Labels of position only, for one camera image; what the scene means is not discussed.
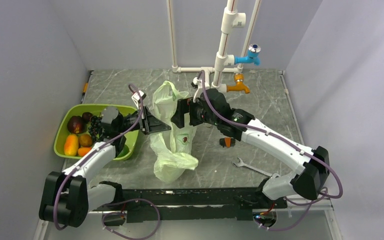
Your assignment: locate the blue plastic faucet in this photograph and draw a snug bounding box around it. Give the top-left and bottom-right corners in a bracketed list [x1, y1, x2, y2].
[234, 44, 261, 66]

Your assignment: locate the orange fake carrot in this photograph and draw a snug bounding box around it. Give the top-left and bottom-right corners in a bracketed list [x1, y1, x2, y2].
[77, 147, 92, 157]

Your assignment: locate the dark red fake apple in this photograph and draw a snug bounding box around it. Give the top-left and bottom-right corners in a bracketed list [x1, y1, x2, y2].
[67, 115, 85, 135]

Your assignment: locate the dark maroon fake plum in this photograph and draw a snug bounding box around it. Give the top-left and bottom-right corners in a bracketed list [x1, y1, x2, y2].
[81, 112, 94, 124]

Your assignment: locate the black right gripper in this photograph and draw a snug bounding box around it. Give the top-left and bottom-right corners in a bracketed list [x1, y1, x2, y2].
[171, 97, 220, 128]

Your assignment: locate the green plastic basin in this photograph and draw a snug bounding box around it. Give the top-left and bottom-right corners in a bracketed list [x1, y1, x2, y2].
[53, 103, 141, 162]

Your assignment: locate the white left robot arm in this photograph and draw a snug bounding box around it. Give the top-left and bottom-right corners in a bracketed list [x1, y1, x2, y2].
[38, 106, 171, 229]

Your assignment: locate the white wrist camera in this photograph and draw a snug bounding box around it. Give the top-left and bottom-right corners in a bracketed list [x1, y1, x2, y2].
[131, 90, 147, 107]
[192, 77, 211, 103]

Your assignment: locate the black orange small tool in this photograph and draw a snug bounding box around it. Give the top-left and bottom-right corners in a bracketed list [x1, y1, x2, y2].
[219, 137, 236, 148]

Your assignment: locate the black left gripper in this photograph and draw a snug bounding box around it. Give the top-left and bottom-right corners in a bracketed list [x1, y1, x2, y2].
[117, 105, 171, 136]

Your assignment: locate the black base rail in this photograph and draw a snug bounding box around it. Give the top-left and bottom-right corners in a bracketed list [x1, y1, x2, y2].
[93, 187, 288, 223]

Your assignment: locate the silver metal wrench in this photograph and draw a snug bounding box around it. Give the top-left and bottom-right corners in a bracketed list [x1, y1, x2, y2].
[231, 157, 280, 178]

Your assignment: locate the brown fake kiwi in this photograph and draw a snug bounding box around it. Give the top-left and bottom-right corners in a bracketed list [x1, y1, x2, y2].
[78, 134, 94, 148]

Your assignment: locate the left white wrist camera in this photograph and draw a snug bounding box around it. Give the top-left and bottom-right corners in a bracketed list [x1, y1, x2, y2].
[131, 90, 147, 107]

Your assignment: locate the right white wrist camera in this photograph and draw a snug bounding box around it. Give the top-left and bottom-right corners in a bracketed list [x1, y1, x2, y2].
[192, 77, 211, 103]

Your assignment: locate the orange plastic faucet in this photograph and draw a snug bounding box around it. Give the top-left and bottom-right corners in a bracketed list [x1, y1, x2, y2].
[226, 73, 250, 94]

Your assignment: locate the yellow orange fake mango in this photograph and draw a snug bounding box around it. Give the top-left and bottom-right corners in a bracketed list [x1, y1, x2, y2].
[63, 134, 79, 157]

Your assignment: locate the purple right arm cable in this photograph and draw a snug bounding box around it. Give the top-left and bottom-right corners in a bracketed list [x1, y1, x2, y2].
[198, 69, 344, 200]

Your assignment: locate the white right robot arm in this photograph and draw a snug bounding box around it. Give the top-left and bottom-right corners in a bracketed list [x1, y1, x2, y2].
[171, 89, 329, 208]

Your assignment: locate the dark fake grape bunch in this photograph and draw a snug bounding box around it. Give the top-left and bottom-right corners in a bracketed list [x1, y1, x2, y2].
[88, 115, 104, 143]

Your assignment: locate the white PVC pipe frame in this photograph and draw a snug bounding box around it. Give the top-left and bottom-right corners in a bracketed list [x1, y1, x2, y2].
[165, 0, 263, 94]

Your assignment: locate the light green plastic bag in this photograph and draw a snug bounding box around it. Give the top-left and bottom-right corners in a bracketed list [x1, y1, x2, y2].
[149, 80, 199, 184]

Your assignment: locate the dark green fake avocado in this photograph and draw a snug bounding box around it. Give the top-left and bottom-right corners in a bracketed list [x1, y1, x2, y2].
[117, 145, 130, 158]

